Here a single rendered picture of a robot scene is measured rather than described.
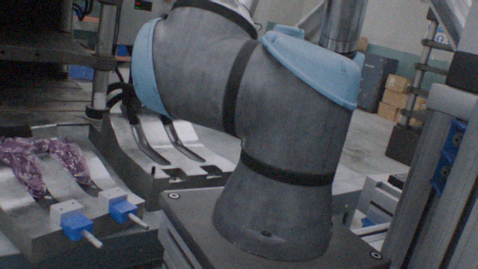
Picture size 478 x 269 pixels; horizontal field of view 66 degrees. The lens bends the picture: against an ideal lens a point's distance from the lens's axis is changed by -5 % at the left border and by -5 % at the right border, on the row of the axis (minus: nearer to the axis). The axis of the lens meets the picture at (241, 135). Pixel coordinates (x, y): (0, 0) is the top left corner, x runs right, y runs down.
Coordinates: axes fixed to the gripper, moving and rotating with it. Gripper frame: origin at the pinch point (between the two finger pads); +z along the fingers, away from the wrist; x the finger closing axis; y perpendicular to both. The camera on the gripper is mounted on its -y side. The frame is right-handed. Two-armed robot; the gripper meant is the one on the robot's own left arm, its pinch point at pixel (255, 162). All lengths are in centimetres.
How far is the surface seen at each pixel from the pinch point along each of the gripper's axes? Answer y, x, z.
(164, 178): -0.2, -23.9, 4.0
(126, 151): -17.3, -29.5, 4.4
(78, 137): -49, -38, 13
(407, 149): -201, 344, 79
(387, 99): -419, 544, 68
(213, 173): -7.5, -7.8, 6.4
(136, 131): -27.4, -24.6, 2.1
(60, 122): -70, -43, 15
